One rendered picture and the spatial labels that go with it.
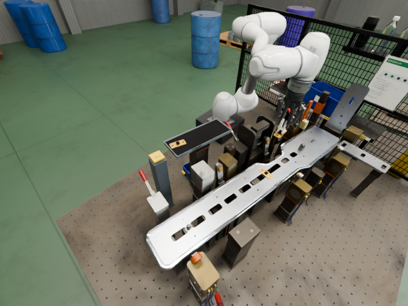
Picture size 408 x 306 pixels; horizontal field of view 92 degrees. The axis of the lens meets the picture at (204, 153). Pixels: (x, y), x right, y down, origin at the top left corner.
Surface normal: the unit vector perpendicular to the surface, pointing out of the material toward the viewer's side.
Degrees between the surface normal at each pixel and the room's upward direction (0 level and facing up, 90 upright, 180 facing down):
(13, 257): 0
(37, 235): 0
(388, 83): 90
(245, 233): 0
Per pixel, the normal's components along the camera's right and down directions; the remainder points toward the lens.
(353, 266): 0.03, -0.70
